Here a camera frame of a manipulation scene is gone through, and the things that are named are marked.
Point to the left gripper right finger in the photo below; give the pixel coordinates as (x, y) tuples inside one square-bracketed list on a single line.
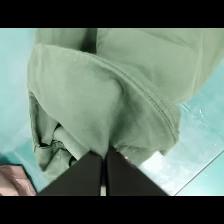
[(128, 178)]

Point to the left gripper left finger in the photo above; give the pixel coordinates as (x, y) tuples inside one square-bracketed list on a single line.
[(81, 178)]

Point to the pale green garment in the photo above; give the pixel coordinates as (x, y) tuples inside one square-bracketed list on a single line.
[(100, 96)]

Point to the pink garment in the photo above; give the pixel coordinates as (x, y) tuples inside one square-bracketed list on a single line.
[(15, 181)]

